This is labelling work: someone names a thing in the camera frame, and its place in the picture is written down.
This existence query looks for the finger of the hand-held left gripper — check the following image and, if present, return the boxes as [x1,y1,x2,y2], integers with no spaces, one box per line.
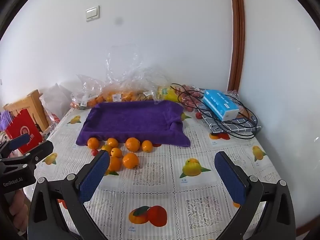
[24,140,54,171]
[0,133,31,158]

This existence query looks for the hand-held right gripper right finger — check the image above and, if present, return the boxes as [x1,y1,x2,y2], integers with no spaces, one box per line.
[214,151,297,240]

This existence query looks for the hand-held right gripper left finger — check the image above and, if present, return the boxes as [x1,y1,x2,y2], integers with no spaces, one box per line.
[27,149,111,240]

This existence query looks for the large orange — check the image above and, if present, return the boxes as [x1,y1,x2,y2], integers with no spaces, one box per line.
[122,152,139,169]
[125,137,140,152]

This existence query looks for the person's left hand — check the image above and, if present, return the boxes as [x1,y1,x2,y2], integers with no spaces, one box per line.
[9,189,28,233]

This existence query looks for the red paper bag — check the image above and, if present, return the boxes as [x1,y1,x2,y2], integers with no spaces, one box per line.
[5,109,43,155]

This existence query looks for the purple fluffy item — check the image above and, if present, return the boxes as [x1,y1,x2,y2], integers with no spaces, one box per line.
[0,110,13,130]

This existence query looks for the wooden chair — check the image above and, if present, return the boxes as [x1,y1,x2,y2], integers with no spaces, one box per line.
[3,89,50,133]

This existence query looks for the grey checkered cloth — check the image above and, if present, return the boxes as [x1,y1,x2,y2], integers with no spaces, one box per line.
[200,109,262,133]

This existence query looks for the white plastic bag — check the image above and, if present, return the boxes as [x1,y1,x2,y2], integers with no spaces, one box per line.
[40,82,72,128]

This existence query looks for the patterned white tablecloth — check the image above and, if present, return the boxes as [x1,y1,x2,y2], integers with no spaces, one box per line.
[24,106,283,240]

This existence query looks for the clear bag of dark oranges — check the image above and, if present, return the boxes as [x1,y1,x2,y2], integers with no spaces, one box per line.
[71,74,105,110]

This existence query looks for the purple towel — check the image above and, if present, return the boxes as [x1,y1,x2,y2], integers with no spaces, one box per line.
[76,100,191,147]

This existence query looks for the blue tissue pack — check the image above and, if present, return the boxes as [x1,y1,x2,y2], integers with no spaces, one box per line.
[202,89,240,122]

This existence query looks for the labelled clear bag of oranges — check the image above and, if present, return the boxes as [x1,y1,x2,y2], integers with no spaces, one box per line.
[102,45,148,103]

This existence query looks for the clear bag of cherry tomatoes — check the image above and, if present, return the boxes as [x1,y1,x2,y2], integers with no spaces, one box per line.
[175,84,208,112]

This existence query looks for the clear bag of yellow kumquats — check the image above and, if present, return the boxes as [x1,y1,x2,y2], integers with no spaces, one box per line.
[130,66,173,103]

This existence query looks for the yellow printed plastic bag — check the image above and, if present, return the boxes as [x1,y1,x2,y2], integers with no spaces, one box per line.
[157,85,185,102]

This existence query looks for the black cable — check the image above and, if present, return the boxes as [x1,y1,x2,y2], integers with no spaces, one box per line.
[171,82,258,140]

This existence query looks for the brown wooden door frame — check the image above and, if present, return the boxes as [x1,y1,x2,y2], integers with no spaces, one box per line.
[227,0,245,92]

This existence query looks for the white light switch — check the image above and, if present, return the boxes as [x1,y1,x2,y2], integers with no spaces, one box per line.
[85,5,101,22]

